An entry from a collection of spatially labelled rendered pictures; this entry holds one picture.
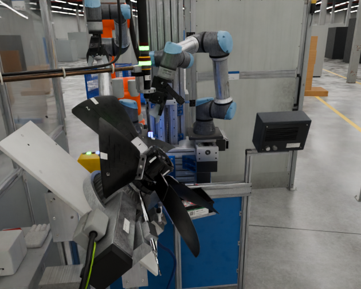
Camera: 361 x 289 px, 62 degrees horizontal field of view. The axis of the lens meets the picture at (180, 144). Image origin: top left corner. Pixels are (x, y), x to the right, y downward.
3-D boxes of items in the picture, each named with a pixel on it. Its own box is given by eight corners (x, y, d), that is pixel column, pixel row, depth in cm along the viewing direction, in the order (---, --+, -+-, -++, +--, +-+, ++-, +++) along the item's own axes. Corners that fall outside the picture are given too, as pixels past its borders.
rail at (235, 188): (90, 206, 165) (87, 194, 162) (91, 203, 169) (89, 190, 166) (251, 195, 172) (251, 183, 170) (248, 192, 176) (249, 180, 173)
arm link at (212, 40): (217, 113, 202) (209, 28, 174) (238, 115, 195) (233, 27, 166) (210, 121, 194) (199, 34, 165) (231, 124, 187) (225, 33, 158)
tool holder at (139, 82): (139, 94, 107) (137, 66, 104) (129, 92, 113) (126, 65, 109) (159, 91, 113) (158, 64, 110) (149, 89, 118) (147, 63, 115)
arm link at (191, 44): (192, 30, 180) (144, 48, 144) (209, 29, 174) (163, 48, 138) (194, 50, 185) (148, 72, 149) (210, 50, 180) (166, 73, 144)
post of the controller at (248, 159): (245, 183, 170) (247, 151, 163) (243, 180, 173) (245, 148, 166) (250, 183, 170) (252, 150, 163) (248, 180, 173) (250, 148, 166)
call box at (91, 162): (79, 178, 156) (77, 159, 152) (83, 170, 165) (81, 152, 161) (111, 176, 157) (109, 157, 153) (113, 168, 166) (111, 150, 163)
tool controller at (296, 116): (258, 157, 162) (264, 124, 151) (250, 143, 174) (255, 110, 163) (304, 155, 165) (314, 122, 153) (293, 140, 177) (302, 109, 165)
